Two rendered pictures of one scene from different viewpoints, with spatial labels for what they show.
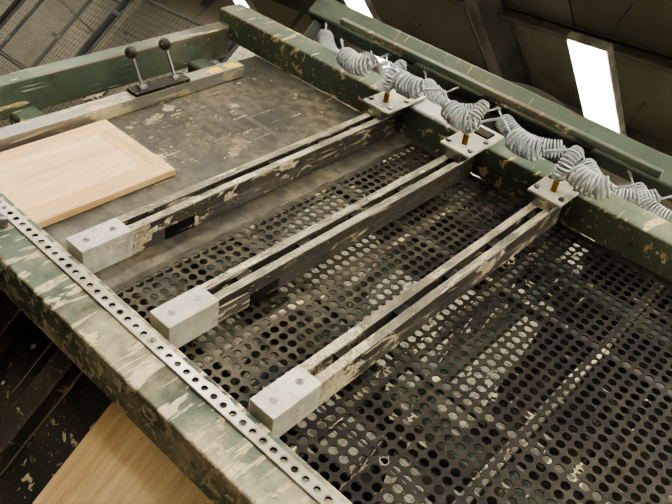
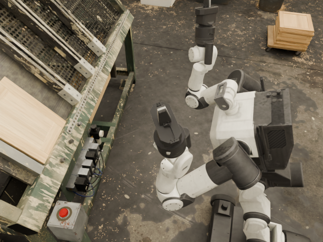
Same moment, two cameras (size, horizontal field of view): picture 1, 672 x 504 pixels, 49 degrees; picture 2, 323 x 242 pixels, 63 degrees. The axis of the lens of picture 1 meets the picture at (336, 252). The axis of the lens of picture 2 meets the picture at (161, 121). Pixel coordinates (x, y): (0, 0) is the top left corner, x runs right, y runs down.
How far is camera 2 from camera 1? 2.55 m
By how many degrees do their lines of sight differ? 108
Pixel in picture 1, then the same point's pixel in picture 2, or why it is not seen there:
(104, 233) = (72, 90)
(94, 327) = (98, 88)
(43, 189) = (44, 125)
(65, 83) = not seen: outside the picture
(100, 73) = not seen: outside the picture
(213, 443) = (111, 61)
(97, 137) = not seen: outside the picture
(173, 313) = (91, 68)
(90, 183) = (32, 109)
